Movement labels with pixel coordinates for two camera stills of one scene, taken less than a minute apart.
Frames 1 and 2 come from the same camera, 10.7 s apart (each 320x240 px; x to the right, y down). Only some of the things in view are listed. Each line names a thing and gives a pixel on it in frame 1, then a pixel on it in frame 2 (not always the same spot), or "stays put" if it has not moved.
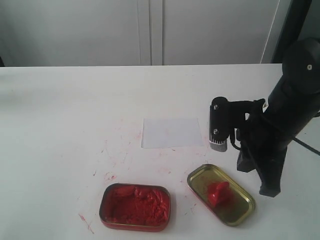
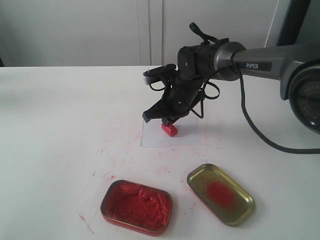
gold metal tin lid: x=238 y=212 stays put
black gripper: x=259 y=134 to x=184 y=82
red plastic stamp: x=220 y=194 to x=170 y=129
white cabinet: x=66 y=33 stays put
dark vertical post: x=297 y=13 stays put
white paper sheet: x=163 y=132 stays put
